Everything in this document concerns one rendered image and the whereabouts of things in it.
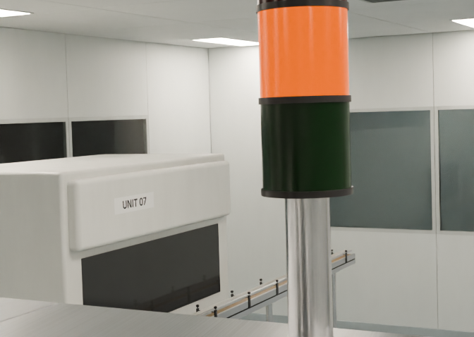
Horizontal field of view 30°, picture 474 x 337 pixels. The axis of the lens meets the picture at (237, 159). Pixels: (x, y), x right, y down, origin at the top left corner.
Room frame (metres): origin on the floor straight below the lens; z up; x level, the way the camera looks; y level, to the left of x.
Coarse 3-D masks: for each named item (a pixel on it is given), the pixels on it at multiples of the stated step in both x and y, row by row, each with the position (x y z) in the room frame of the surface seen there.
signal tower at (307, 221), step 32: (288, 0) 0.46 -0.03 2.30; (320, 0) 0.46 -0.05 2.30; (320, 96) 0.46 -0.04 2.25; (288, 192) 0.46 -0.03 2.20; (320, 192) 0.46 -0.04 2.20; (352, 192) 0.48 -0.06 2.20; (288, 224) 0.48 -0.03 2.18; (320, 224) 0.48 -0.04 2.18; (288, 256) 0.48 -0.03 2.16; (320, 256) 0.48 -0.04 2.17; (288, 288) 0.48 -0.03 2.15; (320, 288) 0.47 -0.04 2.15; (288, 320) 0.48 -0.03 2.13; (320, 320) 0.47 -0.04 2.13
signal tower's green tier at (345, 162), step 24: (264, 120) 0.48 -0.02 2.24; (288, 120) 0.46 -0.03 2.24; (312, 120) 0.46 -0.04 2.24; (336, 120) 0.47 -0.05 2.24; (264, 144) 0.48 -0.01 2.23; (288, 144) 0.46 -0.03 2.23; (312, 144) 0.46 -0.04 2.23; (336, 144) 0.47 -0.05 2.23; (264, 168) 0.48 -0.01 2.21; (288, 168) 0.46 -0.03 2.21; (312, 168) 0.46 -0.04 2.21; (336, 168) 0.47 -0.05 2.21
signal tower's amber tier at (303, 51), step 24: (264, 24) 0.47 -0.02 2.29; (288, 24) 0.46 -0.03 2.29; (312, 24) 0.46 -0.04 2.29; (336, 24) 0.47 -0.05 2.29; (264, 48) 0.48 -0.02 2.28; (288, 48) 0.46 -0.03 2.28; (312, 48) 0.46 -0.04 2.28; (336, 48) 0.47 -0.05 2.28; (264, 72) 0.48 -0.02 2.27; (288, 72) 0.46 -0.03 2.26; (312, 72) 0.46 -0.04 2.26; (336, 72) 0.47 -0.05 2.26; (264, 96) 0.48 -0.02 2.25; (288, 96) 0.46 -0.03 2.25
